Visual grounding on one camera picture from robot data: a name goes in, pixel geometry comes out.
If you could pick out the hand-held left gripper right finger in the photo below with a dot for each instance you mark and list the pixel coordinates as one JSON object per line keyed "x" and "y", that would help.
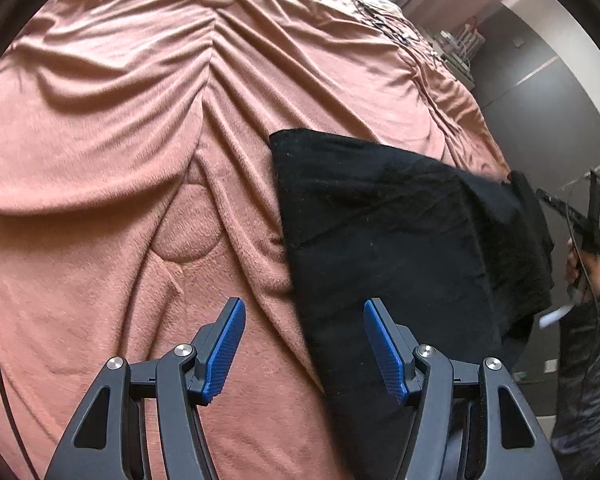
{"x": 387, "y": 355}

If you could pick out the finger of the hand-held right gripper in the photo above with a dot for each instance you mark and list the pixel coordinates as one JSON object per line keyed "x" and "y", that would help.
{"x": 560, "y": 206}

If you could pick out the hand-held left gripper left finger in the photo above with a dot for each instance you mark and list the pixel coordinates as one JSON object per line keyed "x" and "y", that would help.
{"x": 225, "y": 350}

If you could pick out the black pants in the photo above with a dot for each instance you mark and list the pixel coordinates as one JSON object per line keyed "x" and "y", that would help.
{"x": 380, "y": 220}

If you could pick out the person's right forearm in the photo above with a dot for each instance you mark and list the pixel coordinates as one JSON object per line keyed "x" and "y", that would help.
{"x": 585, "y": 385}

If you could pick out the person's right hand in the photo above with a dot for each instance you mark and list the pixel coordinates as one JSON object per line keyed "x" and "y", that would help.
{"x": 597, "y": 279}

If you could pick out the brown fleece blanket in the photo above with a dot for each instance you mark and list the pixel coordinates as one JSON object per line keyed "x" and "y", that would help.
{"x": 105, "y": 135}

